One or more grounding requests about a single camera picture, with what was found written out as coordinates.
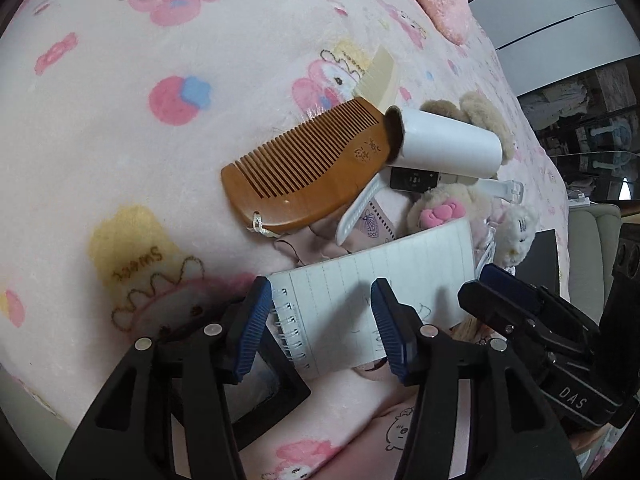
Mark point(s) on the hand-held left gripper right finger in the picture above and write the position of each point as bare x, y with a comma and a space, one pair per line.
387, 330

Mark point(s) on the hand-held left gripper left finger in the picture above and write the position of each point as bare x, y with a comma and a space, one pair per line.
250, 330

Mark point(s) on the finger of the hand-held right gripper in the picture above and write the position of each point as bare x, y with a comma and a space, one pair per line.
485, 305
505, 280

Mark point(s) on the black cardboard box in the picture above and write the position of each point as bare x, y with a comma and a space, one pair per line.
542, 260

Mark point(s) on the white spiral notebook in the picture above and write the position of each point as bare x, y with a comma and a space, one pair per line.
375, 270

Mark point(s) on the pink cloth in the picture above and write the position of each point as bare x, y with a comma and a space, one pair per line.
310, 247

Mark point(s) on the white cat plush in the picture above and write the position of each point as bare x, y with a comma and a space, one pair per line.
517, 232

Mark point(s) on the black framed mirror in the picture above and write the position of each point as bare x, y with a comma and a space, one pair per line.
290, 395

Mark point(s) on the beige plush with pink bow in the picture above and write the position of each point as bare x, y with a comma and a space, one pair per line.
470, 200

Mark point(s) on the beige chair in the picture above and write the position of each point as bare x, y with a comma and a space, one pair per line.
590, 230

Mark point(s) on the white cylinder roll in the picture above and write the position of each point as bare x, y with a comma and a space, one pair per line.
445, 142

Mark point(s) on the brown fluffy plush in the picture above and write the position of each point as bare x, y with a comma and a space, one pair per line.
485, 115

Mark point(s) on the brown wooden comb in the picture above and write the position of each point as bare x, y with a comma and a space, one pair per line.
300, 170

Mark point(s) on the dark glass cabinet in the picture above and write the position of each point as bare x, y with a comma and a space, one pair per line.
590, 120

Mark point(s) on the pink printed blanket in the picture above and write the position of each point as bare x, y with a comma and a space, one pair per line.
125, 160

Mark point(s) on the cream comb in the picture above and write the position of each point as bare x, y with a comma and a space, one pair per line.
380, 75

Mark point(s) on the white wardrobe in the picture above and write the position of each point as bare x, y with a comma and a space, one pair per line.
550, 40

